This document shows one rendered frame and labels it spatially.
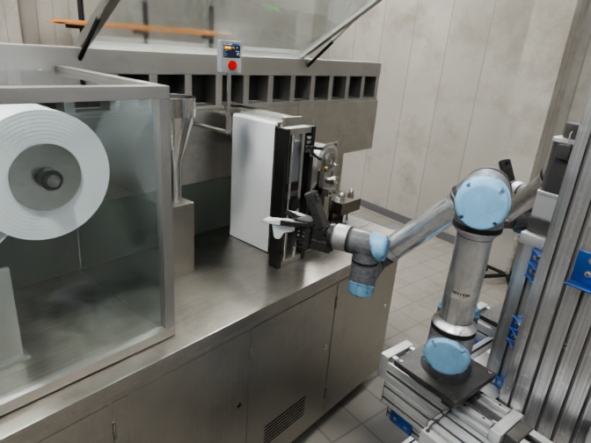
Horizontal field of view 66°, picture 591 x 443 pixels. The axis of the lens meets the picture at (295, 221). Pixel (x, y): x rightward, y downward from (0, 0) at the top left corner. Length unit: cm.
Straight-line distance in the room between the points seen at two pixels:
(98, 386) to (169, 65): 113
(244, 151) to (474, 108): 301
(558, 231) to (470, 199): 35
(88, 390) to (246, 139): 108
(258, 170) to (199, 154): 27
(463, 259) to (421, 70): 381
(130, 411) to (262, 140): 104
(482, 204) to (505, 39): 342
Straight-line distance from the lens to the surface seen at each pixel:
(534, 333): 151
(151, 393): 142
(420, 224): 132
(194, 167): 196
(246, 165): 189
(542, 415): 163
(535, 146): 407
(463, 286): 121
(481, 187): 111
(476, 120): 454
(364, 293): 131
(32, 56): 162
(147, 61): 179
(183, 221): 165
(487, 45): 453
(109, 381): 129
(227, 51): 159
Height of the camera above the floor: 171
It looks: 21 degrees down
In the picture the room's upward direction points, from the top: 5 degrees clockwise
